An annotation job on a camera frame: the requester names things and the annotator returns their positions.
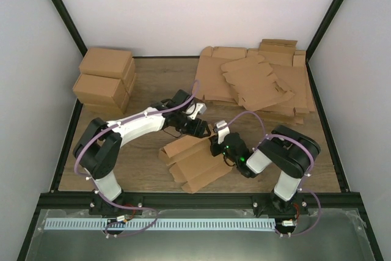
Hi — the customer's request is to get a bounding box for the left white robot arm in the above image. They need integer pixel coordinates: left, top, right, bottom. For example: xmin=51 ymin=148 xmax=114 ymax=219
xmin=73 ymin=90 xmax=212 ymax=215

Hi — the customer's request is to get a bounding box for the stack of flat cardboard blanks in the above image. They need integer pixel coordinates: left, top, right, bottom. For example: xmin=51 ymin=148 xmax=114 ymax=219
xmin=195 ymin=39 xmax=316 ymax=123

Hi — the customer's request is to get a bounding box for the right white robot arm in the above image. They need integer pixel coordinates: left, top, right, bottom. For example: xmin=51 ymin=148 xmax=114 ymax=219
xmin=210 ymin=121 xmax=321 ymax=214

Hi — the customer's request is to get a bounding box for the cardboard box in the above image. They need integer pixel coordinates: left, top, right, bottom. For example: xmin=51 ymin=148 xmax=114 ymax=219
xmin=73 ymin=74 xmax=136 ymax=108
xmin=79 ymin=93 xmax=130 ymax=114
xmin=79 ymin=48 xmax=136 ymax=83
xmin=158 ymin=136 xmax=232 ymax=194

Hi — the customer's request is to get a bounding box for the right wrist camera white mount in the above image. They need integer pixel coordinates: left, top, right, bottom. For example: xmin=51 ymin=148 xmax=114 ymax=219
xmin=214 ymin=120 xmax=230 ymax=144

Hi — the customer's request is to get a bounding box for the light blue slotted cable duct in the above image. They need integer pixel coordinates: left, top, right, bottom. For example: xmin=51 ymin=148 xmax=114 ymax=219
xmin=44 ymin=218 xmax=276 ymax=232

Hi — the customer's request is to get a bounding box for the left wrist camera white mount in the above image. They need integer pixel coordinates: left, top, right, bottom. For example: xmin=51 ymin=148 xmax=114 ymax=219
xmin=186 ymin=102 xmax=207 ymax=120

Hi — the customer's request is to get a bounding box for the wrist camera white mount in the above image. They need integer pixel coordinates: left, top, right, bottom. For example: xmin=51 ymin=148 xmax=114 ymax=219
xmin=214 ymin=120 xmax=230 ymax=144
xmin=186 ymin=102 xmax=207 ymax=120

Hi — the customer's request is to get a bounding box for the black aluminium frame rail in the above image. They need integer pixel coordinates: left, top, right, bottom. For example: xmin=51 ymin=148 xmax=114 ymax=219
xmin=37 ymin=191 xmax=364 ymax=214

